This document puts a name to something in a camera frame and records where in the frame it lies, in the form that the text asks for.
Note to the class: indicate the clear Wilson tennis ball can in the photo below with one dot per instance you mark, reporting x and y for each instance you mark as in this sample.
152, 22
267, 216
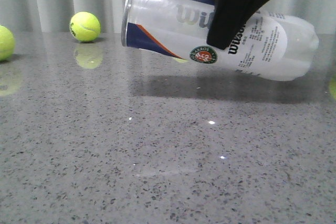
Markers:
270, 45

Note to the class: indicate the yellow tennis ball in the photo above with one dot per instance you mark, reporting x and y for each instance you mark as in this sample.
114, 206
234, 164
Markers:
7, 43
85, 26

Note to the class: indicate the far left yellow tennis ball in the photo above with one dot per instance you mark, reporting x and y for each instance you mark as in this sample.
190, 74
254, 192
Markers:
7, 43

